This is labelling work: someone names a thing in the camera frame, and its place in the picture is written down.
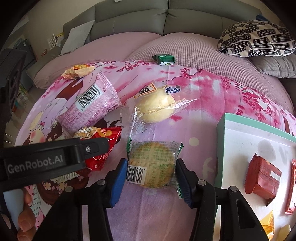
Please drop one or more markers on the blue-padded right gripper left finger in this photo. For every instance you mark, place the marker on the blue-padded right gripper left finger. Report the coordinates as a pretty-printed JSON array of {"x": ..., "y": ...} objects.
[{"x": 114, "y": 182}]

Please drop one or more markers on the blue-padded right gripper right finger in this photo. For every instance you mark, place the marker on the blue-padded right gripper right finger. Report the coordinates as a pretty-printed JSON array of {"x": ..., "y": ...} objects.
[{"x": 187, "y": 182}]

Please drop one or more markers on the green-edged biscuit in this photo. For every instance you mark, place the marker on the green-edged biscuit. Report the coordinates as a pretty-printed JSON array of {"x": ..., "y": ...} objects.
[{"x": 152, "y": 164}]

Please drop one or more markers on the red nice snack packet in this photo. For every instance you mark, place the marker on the red nice snack packet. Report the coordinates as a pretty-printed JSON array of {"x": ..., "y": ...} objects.
[{"x": 98, "y": 144}]

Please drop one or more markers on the clear-wrapped round bun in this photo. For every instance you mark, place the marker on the clear-wrapped round bun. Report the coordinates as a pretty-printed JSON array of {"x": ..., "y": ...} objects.
[{"x": 147, "y": 116}]

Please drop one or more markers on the orange-yellow snack bag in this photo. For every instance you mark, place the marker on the orange-yellow snack bag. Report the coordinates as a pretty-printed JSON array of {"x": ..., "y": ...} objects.
[{"x": 268, "y": 225}]

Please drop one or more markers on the yellow jelly cup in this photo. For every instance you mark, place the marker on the yellow jelly cup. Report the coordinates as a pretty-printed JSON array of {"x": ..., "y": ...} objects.
[{"x": 283, "y": 233}]

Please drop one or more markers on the person's left hand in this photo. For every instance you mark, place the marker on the person's left hand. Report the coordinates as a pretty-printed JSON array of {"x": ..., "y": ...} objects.
[{"x": 17, "y": 218}]

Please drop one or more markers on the pink cartoon print cloth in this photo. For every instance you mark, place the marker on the pink cartoon print cloth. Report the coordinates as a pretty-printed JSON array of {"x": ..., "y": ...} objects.
[{"x": 213, "y": 148}]

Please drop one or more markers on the mint-edged white box lid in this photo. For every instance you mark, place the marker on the mint-edged white box lid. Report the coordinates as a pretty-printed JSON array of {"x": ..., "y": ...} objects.
[{"x": 249, "y": 162}]

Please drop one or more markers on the red foil block packet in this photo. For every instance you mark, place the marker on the red foil block packet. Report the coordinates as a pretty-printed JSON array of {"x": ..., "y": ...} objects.
[{"x": 262, "y": 179}]

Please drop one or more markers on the pink barcode snack pack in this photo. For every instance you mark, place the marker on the pink barcode snack pack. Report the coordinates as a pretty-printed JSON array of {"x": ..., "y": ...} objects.
[{"x": 91, "y": 106}]

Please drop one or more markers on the red patterned flat packet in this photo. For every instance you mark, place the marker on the red patterned flat packet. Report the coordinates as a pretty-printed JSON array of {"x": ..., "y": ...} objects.
[{"x": 291, "y": 200}]

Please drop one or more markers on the orange-white candy packet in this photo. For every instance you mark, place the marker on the orange-white candy packet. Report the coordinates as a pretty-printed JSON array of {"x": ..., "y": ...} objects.
[{"x": 78, "y": 71}]

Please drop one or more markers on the small dark green packet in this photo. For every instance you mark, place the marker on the small dark green packet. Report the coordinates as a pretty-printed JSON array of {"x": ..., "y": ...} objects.
[{"x": 164, "y": 59}]

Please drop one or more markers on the pink waffle blanket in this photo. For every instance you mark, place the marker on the pink waffle blanket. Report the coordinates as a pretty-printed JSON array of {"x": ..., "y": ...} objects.
[{"x": 190, "y": 50}]

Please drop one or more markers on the light grey small pillow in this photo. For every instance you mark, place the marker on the light grey small pillow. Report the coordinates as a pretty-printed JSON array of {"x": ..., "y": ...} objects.
[{"x": 77, "y": 37}]

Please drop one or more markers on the grey cushion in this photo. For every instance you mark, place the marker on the grey cushion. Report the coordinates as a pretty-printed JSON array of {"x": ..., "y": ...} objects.
[{"x": 276, "y": 66}]

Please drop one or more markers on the black-white patterned pillow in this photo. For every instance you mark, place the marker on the black-white patterned pillow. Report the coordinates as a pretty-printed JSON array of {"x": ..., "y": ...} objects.
[{"x": 256, "y": 38}]

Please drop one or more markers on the grey sofa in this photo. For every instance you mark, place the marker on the grey sofa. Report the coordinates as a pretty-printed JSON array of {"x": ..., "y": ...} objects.
[{"x": 207, "y": 18}]

